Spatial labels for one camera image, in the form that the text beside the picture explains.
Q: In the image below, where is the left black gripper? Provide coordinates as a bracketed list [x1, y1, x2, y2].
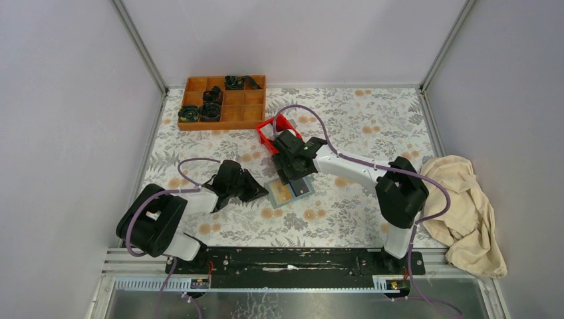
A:
[227, 169, 269, 203]

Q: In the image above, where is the red plastic bin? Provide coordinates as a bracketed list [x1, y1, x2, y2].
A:
[255, 115, 303, 155]

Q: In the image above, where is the green card holder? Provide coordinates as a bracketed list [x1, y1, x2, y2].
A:
[264, 177, 315, 209]

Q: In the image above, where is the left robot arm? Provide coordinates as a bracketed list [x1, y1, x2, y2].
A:
[116, 159, 269, 273]

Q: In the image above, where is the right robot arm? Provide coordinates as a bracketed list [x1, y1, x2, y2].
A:
[271, 130, 429, 274]

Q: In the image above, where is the floral patterned mat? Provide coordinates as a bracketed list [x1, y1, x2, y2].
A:
[143, 88, 434, 247]

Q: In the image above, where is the orange compartment tray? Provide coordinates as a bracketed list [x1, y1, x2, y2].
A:
[176, 75, 267, 131]

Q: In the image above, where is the beige crumpled cloth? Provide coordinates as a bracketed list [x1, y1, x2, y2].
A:
[421, 155, 507, 278]

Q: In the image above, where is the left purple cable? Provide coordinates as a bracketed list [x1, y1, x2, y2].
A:
[125, 158, 221, 319]

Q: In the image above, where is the purple cable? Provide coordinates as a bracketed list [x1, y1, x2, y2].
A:
[272, 104, 464, 318]
[125, 158, 221, 319]

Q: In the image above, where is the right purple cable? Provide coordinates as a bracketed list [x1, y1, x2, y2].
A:
[272, 104, 464, 318]

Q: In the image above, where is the black ring coil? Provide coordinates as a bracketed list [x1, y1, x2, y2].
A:
[199, 103, 222, 123]

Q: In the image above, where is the black yellow strap coil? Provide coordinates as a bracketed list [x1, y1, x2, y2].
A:
[178, 104, 202, 124]

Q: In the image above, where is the black strap coil middle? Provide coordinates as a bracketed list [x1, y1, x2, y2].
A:
[202, 86, 224, 105]

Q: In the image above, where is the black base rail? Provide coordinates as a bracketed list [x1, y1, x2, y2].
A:
[165, 247, 426, 290]

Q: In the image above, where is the black strap coil top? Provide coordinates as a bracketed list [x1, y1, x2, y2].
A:
[224, 75, 263, 91]

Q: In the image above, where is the aluminium frame post left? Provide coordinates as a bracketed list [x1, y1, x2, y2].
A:
[110, 0, 168, 95]

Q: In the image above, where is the aluminium frame post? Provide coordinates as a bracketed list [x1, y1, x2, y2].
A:
[110, 0, 168, 95]
[419, 0, 478, 94]

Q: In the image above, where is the aluminium frame post right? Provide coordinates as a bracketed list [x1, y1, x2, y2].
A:
[419, 0, 478, 94]

